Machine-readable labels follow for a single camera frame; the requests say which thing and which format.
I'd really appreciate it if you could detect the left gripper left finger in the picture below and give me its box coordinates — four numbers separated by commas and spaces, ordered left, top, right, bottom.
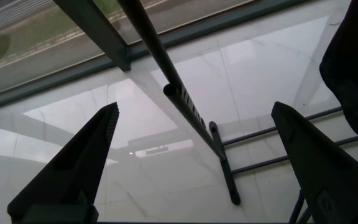
7, 102, 120, 224

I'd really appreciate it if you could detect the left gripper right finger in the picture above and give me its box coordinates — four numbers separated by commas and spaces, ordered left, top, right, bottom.
270, 101, 358, 224

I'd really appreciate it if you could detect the black t-shirt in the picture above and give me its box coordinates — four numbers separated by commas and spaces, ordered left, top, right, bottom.
318, 0, 358, 139

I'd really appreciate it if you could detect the black clothes rack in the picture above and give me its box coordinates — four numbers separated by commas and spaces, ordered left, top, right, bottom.
116, 0, 358, 206

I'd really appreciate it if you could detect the window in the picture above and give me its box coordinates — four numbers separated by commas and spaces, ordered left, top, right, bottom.
0, 0, 307, 110

